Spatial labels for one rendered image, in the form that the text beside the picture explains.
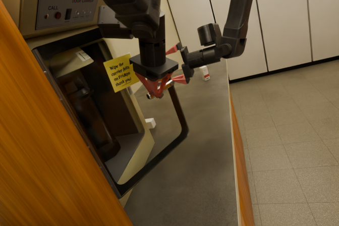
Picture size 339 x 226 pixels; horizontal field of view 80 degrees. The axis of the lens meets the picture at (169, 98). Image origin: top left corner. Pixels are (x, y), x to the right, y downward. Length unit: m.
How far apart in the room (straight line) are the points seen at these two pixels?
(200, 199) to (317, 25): 3.35
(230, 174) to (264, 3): 3.06
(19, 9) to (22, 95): 0.14
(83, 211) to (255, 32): 3.28
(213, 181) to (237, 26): 0.44
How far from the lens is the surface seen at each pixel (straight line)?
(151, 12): 0.33
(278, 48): 3.59
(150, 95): 0.50
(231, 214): 0.52
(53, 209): 0.54
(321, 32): 3.72
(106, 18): 0.42
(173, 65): 0.45
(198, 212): 0.54
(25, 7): 0.43
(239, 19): 0.65
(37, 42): 0.50
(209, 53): 0.69
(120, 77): 0.51
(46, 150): 0.41
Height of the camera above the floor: 1.36
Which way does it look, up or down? 21 degrees down
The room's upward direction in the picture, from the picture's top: 20 degrees counter-clockwise
